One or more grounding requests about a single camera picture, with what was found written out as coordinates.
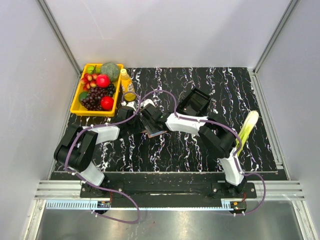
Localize pink leather card holder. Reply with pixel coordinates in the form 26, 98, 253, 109
140, 118, 167, 138

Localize black card box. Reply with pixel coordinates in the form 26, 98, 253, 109
176, 88, 211, 117

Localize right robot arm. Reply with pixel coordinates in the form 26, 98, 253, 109
140, 99, 247, 198

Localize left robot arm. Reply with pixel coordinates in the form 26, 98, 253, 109
53, 106, 141, 198

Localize red pomegranate lower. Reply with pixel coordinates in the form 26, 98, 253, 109
100, 96, 114, 111

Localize red pomegranate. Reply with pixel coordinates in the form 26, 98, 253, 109
100, 96, 114, 111
96, 74, 111, 88

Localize yellow juice bottle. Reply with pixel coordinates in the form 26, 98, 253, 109
120, 68, 136, 102

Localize small black grape bunch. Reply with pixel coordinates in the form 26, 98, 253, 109
106, 83, 117, 97

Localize dark purple grape bunch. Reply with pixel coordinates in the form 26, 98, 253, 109
80, 86, 107, 111

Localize red pomegranate upper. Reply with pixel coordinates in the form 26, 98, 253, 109
96, 74, 111, 88

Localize green melon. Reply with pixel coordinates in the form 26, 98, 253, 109
100, 62, 121, 82

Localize small red fruit bunch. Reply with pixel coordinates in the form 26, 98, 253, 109
80, 73, 98, 92

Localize yellow plastic tray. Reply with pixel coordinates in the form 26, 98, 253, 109
70, 76, 121, 117

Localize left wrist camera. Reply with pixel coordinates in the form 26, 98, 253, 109
121, 101, 138, 111

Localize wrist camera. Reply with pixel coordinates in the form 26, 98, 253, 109
121, 101, 138, 111
141, 99, 155, 108

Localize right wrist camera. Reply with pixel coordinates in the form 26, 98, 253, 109
141, 99, 155, 108

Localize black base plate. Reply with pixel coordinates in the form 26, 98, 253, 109
80, 172, 257, 209

